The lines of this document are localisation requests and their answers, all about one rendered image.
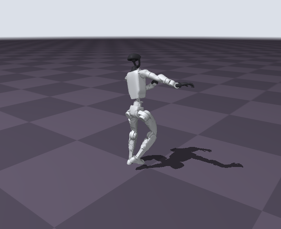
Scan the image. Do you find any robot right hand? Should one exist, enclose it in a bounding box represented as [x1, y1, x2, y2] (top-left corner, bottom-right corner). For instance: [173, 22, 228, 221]
[175, 82, 194, 88]

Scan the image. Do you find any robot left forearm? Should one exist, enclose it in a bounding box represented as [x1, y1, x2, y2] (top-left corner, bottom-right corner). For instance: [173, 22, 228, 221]
[146, 83, 156, 90]

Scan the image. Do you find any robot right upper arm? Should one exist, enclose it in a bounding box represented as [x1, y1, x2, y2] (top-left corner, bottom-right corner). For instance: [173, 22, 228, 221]
[138, 69, 162, 83]

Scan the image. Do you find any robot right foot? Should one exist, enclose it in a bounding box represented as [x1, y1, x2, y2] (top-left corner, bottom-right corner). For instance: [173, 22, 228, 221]
[130, 157, 145, 165]

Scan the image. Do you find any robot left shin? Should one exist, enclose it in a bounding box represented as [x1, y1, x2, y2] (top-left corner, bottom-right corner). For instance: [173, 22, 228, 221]
[128, 131, 137, 159]

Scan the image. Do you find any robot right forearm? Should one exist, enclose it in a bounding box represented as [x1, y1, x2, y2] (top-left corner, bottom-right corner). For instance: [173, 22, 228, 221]
[158, 74, 179, 89]

